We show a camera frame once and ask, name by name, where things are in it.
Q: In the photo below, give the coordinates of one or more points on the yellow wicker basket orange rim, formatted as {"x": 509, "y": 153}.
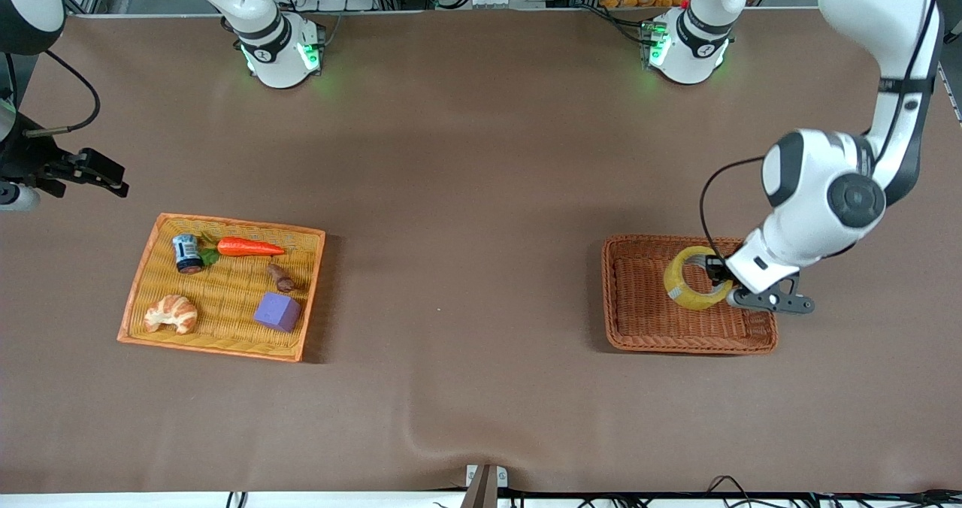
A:
{"x": 225, "y": 294}

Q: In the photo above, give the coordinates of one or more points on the orange toy carrot green leaves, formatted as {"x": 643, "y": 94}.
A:
{"x": 248, "y": 247}

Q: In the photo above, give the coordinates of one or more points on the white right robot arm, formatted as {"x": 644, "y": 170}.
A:
{"x": 278, "y": 57}

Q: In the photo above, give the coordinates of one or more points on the toy croissant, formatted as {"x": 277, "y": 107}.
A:
{"x": 171, "y": 312}

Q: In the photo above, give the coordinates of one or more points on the yellow tape roll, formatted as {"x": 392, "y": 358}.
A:
{"x": 676, "y": 282}

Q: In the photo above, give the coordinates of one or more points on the small white socket strip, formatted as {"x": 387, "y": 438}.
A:
{"x": 492, "y": 1}

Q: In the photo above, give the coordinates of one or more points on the brown toy root vegetable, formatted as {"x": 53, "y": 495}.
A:
{"x": 282, "y": 277}

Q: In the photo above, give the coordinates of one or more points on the purple cube block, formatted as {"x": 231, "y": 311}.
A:
{"x": 276, "y": 312}

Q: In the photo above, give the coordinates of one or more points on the small blue white can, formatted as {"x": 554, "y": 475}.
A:
{"x": 187, "y": 254}

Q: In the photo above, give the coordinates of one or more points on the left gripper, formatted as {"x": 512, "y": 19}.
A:
{"x": 715, "y": 270}

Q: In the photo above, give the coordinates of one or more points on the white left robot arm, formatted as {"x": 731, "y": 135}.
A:
{"x": 827, "y": 185}

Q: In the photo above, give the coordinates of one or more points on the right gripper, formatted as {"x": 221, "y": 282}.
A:
{"x": 31, "y": 164}

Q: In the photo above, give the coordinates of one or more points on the brown wicker basket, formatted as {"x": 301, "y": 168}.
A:
{"x": 646, "y": 316}

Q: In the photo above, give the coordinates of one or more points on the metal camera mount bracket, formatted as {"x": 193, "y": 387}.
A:
{"x": 485, "y": 485}

